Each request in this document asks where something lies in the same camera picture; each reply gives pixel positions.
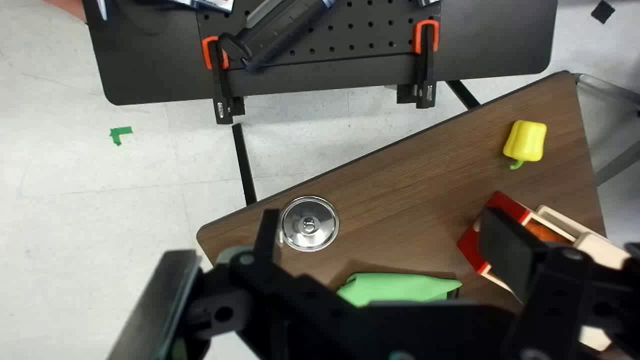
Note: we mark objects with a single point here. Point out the round silver plate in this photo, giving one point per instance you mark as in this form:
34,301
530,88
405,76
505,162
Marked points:
308,225

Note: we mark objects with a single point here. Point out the brown wooden table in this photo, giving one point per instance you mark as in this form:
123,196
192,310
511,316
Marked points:
426,181

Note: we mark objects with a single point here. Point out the black pegboard table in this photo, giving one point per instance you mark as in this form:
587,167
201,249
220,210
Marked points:
160,52

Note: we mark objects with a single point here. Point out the green floor tape marker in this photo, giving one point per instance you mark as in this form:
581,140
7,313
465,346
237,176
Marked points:
120,135

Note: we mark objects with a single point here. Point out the green cloth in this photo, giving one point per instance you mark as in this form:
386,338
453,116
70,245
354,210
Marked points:
393,288

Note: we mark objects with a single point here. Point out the orange black clamp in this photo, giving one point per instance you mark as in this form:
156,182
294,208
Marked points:
216,66
425,60

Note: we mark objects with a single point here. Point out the red wooden drawer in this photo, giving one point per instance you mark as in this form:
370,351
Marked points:
496,231

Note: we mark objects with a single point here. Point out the light wooden drawer box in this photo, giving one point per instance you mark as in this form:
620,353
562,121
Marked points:
587,240

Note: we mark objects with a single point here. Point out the yellow toy bell pepper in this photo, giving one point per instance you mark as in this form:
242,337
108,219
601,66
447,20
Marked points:
524,142

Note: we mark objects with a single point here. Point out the black floor tape marker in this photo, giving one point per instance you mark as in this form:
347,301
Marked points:
603,11

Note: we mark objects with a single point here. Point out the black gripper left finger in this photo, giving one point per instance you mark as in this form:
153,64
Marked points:
269,234

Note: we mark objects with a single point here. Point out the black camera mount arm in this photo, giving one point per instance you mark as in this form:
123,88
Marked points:
281,26

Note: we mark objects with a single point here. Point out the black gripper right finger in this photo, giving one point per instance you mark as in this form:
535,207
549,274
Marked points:
511,249

